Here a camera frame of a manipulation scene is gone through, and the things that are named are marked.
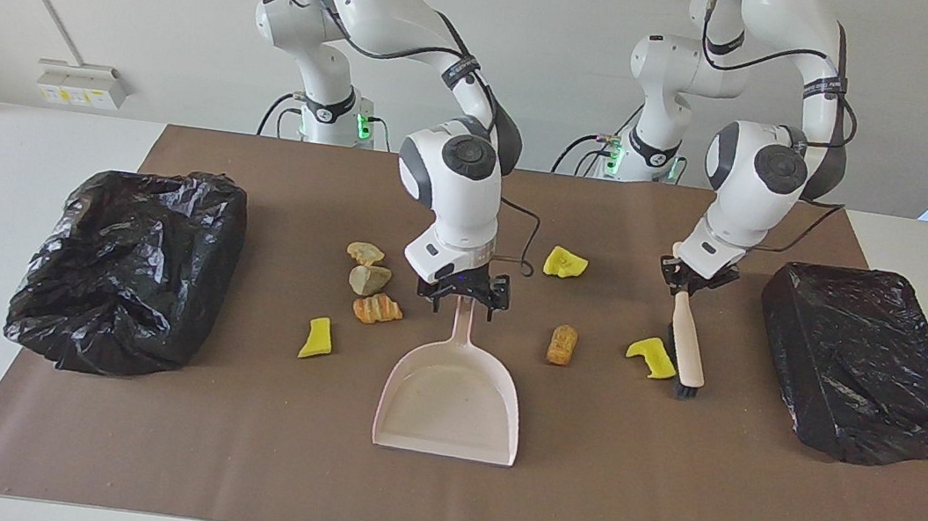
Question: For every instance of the flat black bag wrapped bin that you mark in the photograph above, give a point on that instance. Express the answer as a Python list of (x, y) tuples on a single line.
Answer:
[(859, 362)]

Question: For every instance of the pale tan lumpy bread toy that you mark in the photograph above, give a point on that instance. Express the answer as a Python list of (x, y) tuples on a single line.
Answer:
[(365, 253)]

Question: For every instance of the brown potato-shaped toy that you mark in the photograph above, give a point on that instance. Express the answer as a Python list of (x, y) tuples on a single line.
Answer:
[(562, 345)]

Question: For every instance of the open black bag lined bin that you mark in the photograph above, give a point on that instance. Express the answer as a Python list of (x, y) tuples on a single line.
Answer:
[(116, 280)]

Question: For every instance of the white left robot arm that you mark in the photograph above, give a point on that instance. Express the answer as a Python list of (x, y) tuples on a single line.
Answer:
[(775, 33)]

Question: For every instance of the beige plastic dustpan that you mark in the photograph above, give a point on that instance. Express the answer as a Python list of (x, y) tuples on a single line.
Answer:
[(451, 401)]

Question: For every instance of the brown paper table mat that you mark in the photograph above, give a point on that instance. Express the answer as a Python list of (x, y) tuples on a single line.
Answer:
[(436, 487)]

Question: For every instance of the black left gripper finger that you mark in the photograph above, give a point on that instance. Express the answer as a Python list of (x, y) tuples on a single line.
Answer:
[(704, 292), (668, 268)]

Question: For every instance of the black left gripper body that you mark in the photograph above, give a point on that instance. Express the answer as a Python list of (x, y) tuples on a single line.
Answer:
[(705, 277)]

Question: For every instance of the beige brush with black bristles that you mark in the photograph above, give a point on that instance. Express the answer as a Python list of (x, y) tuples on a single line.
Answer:
[(687, 341)]

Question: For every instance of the small yellow foam piece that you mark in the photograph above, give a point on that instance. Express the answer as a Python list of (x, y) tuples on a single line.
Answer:
[(318, 340)]

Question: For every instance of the yellow u-shaped foam piece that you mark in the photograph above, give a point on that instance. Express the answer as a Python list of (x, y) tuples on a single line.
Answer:
[(657, 362)]

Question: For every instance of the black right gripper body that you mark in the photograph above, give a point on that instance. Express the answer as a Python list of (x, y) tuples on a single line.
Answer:
[(462, 278)]

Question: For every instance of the yellow wedge foam piece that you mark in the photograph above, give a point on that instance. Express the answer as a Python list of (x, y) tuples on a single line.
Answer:
[(565, 264)]

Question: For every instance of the orange striped croissant toy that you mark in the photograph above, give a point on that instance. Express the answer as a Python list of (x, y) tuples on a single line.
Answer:
[(376, 310)]

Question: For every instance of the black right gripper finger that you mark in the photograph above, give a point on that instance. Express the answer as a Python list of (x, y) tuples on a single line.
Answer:
[(430, 293), (497, 296)]

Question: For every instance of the grey-green ridged bread toy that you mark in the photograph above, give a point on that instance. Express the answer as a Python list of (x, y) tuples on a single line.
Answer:
[(368, 281)]

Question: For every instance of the white wall socket box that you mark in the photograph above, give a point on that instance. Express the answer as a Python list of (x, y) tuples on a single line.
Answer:
[(83, 83)]

